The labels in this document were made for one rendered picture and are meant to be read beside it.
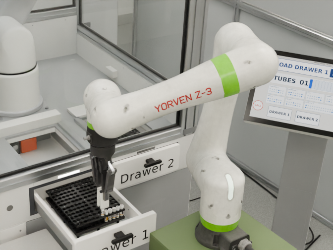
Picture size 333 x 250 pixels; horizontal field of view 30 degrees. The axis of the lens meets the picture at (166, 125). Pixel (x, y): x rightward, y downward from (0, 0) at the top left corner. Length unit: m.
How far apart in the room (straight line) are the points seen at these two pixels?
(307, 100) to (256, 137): 1.33
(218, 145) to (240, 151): 1.99
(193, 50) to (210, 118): 0.37
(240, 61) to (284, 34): 1.79
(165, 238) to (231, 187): 0.30
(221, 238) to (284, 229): 0.95
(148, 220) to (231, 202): 0.28
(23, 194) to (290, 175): 1.17
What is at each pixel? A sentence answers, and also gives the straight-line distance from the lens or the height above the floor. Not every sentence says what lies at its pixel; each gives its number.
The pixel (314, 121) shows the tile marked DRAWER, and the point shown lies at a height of 1.00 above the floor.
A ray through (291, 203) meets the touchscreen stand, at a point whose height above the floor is 0.54.
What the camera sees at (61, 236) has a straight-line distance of 1.99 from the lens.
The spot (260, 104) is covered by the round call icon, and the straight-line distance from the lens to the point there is 2.49.
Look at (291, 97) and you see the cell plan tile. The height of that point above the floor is 1.06.
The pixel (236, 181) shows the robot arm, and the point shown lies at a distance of 1.85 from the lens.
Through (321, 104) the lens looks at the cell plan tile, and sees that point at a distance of 2.49.
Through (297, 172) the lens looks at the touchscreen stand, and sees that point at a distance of 2.69.
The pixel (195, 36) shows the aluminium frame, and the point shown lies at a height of 1.35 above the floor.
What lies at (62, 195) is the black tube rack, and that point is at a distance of 2.09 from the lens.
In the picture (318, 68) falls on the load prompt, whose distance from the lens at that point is 2.53.
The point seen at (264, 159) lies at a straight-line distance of 3.80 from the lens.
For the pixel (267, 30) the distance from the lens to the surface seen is 3.54.
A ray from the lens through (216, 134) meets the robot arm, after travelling 1.94.
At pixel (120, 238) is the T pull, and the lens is 1.89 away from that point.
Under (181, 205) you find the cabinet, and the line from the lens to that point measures 2.54.
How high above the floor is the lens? 2.12
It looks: 29 degrees down
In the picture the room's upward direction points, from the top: 4 degrees clockwise
